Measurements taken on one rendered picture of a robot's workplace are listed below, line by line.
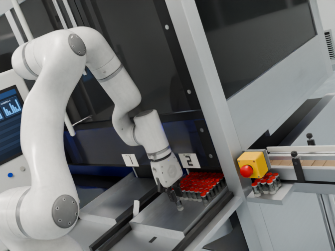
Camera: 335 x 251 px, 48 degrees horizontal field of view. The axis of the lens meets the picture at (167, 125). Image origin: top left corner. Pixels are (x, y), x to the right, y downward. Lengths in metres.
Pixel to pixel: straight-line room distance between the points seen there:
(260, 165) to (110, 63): 0.57
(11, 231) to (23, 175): 1.00
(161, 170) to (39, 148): 0.51
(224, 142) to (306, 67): 0.71
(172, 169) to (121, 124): 0.23
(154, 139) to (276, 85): 0.58
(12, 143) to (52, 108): 0.97
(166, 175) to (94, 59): 0.46
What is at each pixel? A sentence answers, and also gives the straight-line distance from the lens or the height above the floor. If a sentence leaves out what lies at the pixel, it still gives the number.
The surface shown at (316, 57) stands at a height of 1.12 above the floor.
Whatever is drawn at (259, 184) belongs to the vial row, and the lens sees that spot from 1.32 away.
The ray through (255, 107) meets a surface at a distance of 1.41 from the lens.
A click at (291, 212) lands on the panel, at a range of 1.64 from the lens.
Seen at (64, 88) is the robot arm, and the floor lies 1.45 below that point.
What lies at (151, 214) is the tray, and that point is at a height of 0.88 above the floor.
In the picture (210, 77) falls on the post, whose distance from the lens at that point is 1.21.
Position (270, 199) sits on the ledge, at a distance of 1.29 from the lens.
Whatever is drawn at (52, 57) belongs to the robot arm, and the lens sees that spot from 0.92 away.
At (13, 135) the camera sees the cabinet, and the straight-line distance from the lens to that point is 1.88.
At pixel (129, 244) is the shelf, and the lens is 1.33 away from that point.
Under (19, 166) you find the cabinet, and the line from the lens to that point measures 1.90.
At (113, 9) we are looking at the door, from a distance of 1.39.
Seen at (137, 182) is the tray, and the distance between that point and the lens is 1.76.
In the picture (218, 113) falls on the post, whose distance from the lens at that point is 1.22.
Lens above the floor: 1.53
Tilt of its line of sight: 15 degrees down
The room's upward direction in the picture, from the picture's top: 20 degrees counter-clockwise
